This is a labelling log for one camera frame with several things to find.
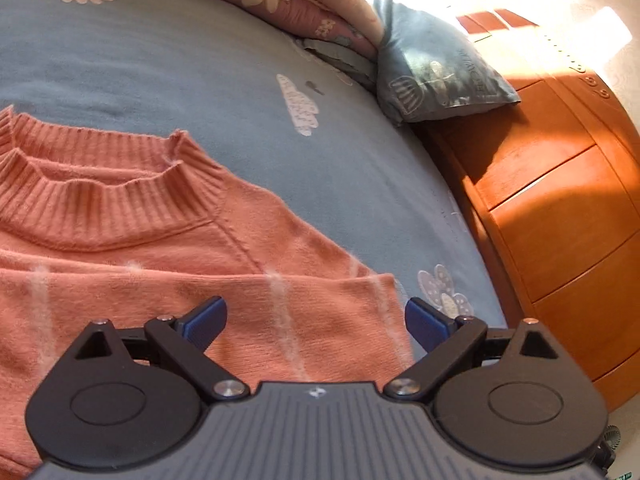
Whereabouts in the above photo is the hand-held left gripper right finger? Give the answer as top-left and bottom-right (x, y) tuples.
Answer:
(382, 297), (561, 403)

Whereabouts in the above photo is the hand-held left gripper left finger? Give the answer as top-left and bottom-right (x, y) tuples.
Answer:
(75, 296), (251, 403)

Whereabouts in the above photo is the orange knit sweater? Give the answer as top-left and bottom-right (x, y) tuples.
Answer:
(0, 105), (416, 480)

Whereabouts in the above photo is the orange wooden headboard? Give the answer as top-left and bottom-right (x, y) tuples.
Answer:
(412, 7), (640, 413)

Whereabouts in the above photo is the dark ribbed object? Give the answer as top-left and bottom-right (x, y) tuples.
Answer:
(597, 425), (623, 480)

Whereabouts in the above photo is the blue printed pillow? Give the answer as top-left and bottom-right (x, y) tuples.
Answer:
(372, 0), (522, 127)

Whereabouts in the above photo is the blue printed bed sheet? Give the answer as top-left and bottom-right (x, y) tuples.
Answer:
(0, 0), (508, 331)

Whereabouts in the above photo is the flat blue pillow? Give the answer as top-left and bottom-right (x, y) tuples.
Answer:
(299, 37), (378, 88)

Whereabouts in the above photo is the pink floral quilt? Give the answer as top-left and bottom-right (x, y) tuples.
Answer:
(127, 0), (386, 61)

